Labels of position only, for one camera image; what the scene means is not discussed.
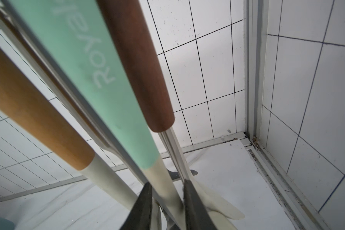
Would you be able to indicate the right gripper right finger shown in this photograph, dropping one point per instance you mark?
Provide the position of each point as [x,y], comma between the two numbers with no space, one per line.
[196,215]

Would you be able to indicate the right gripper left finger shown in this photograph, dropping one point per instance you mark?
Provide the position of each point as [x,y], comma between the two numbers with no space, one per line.
[139,217]

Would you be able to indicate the cream slotted turner green handle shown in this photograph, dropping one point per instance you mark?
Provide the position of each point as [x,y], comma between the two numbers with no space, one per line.
[73,38]

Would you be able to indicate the cream spoon wooden handle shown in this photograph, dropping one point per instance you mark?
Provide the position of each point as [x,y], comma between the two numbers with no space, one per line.
[24,103]

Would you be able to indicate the cream utensil dark wooden handle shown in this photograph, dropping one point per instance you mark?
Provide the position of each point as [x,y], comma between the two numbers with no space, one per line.
[127,26]

